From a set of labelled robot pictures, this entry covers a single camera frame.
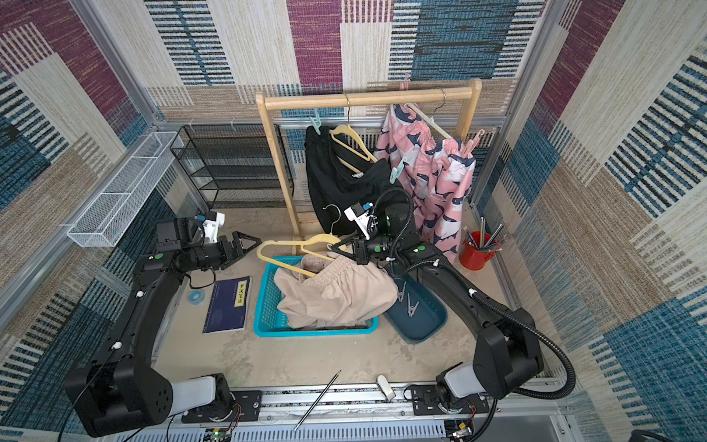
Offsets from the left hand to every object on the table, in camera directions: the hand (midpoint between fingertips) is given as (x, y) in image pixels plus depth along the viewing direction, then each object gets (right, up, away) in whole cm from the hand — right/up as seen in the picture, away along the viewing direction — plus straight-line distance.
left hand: (252, 245), depth 77 cm
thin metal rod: (+18, -41, -3) cm, 45 cm away
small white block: (+36, -38, -3) cm, 52 cm away
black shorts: (+23, +21, +9) cm, 32 cm away
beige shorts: (+25, -12, -4) cm, 28 cm away
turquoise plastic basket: (+3, -23, +7) cm, 24 cm away
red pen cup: (+70, -3, +19) cm, 73 cm away
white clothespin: (+46, -21, +12) cm, 52 cm away
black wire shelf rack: (-19, +29, +32) cm, 48 cm away
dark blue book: (-13, -20, +15) cm, 28 cm away
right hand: (+24, -1, -4) cm, 25 cm away
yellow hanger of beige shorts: (+21, +2, -6) cm, 22 cm away
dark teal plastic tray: (+48, -23, +11) cm, 54 cm away
